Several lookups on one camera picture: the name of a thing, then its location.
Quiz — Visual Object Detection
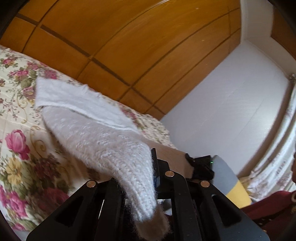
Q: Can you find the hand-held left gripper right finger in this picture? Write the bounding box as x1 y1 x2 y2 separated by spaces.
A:
151 148 271 241

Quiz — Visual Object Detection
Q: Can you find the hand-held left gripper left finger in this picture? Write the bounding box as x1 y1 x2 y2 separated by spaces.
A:
26 177 142 241

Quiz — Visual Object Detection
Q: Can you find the white knitted sweater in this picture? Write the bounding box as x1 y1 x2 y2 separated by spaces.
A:
34 76 172 241

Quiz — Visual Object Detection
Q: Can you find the person's right forearm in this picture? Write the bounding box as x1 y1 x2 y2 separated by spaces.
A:
211 155 254 209

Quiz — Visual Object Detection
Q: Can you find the beige bed base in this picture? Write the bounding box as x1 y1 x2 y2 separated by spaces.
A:
153 145 196 180

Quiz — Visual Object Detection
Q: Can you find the white floral curtain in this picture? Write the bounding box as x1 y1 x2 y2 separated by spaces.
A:
238 76 296 205

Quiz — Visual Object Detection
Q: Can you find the dark red patterned clothing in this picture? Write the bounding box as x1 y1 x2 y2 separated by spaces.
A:
240 190 296 241

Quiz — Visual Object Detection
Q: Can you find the floral bedspread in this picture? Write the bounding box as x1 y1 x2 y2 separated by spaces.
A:
0 45 179 232

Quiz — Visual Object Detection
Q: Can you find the wooden wardrobe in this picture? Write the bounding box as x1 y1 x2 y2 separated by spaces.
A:
0 0 296 121

